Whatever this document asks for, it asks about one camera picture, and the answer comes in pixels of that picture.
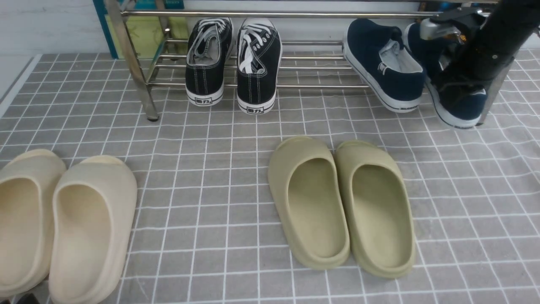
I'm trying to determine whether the cream foam slide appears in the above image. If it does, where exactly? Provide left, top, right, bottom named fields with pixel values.
left=0, top=149, right=66, bottom=298
left=49, top=155, right=138, bottom=304

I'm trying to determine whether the navy slip-on shoe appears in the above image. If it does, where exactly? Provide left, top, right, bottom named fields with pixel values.
left=343, top=19, right=426, bottom=113
left=403, top=23, right=487, bottom=129

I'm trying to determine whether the right black canvas sneaker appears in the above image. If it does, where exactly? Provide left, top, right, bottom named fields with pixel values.
left=236, top=18, right=282, bottom=115

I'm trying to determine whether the grey checked floor cloth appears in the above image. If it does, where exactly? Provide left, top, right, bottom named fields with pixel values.
left=1, top=49, right=539, bottom=304

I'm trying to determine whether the stainless steel shoe rack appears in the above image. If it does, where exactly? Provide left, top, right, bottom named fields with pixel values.
left=103, top=0, right=519, bottom=126

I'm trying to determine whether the right olive foam slide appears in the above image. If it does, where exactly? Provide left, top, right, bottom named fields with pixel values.
left=334, top=140, right=416, bottom=279

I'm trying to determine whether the teal and yellow book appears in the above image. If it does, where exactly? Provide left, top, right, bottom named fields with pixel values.
left=93, top=0, right=189, bottom=59

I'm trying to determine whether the black canvas sneaker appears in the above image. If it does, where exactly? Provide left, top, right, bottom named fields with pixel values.
left=236, top=18, right=282, bottom=115
left=185, top=18, right=235, bottom=106

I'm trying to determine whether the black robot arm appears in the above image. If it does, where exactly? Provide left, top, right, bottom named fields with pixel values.
left=420, top=0, right=540, bottom=102

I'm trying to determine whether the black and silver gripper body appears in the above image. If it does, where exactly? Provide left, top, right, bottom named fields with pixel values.
left=420, top=8, right=486, bottom=44

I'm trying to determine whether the right cream foam slide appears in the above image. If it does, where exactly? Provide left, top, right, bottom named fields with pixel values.
left=49, top=155, right=138, bottom=304

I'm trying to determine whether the left black canvas sneaker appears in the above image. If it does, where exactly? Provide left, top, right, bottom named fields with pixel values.
left=185, top=18, right=235, bottom=106

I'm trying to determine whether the olive foam slide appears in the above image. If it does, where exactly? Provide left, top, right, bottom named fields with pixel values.
left=267, top=136, right=350, bottom=270
left=334, top=140, right=416, bottom=279

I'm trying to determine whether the left cream foam slide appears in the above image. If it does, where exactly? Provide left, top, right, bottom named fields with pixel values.
left=0, top=149, right=66, bottom=298

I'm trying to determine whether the left olive foam slide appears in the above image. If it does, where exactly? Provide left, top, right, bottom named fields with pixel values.
left=267, top=136, right=350, bottom=270

